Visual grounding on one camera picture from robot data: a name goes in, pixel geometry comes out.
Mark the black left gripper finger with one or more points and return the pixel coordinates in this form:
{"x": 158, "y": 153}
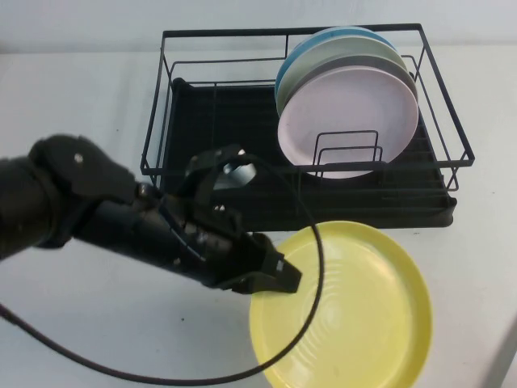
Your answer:
{"x": 238, "y": 285}
{"x": 282, "y": 271}

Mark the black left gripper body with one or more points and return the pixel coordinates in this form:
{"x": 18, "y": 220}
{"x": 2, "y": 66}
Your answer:
{"x": 218, "y": 246}

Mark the yellow plate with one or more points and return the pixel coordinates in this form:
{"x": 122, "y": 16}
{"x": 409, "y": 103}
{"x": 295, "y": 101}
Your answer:
{"x": 363, "y": 303}

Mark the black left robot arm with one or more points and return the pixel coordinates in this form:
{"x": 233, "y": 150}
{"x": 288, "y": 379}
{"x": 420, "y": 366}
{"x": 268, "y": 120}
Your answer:
{"x": 60, "y": 190}

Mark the pink plate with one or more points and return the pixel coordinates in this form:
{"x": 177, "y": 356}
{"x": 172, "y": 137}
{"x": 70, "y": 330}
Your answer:
{"x": 343, "y": 109}

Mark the grey plate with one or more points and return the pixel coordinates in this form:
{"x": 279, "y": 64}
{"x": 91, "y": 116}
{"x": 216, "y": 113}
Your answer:
{"x": 357, "y": 62}

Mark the pale green plate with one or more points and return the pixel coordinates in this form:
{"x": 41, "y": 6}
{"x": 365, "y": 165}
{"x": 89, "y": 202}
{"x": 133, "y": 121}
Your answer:
{"x": 343, "y": 46}

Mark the blue plate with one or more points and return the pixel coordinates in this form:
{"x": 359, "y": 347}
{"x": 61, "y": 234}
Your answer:
{"x": 323, "y": 34}

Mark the black plastic drip tray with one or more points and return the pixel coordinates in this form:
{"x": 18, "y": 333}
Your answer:
{"x": 242, "y": 121}

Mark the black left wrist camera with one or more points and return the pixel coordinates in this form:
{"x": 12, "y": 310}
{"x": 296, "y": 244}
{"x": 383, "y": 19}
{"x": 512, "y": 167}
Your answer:
{"x": 226, "y": 169}

